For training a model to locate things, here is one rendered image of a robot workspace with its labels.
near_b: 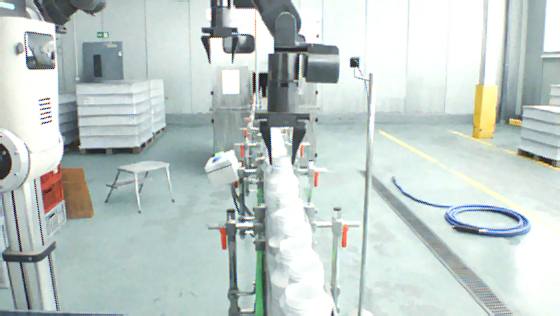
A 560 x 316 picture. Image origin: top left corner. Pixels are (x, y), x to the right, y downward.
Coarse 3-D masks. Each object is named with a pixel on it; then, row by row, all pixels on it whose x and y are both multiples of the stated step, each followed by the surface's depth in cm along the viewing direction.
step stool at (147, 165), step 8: (120, 168) 422; (128, 168) 421; (136, 168) 421; (144, 168) 421; (152, 168) 426; (136, 176) 470; (144, 176) 470; (168, 176) 445; (112, 184) 437; (120, 184) 438; (128, 184) 440; (136, 184) 412
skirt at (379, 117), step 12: (168, 120) 1088; (180, 120) 1090; (192, 120) 1092; (204, 120) 1093; (324, 120) 1106; (336, 120) 1108; (348, 120) 1109; (360, 120) 1110; (384, 120) 1113; (396, 120) 1114; (408, 120) 1116; (420, 120) 1117; (432, 120) 1119; (444, 120) 1120; (456, 120) 1121; (468, 120) 1123
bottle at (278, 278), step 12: (288, 240) 54; (300, 240) 54; (288, 252) 51; (300, 252) 51; (288, 264) 51; (276, 276) 53; (288, 276) 52; (276, 288) 52; (276, 300) 52; (276, 312) 53
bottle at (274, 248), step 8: (280, 216) 63; (288, 216) 63; (296, 216) 63; (280, 224) 63; (280, 232) 63; (272, 240) 64; (280, 240) 63; (272, 248) 64; (272, 256) 64; (272, 264) 64; (272, 272) 64
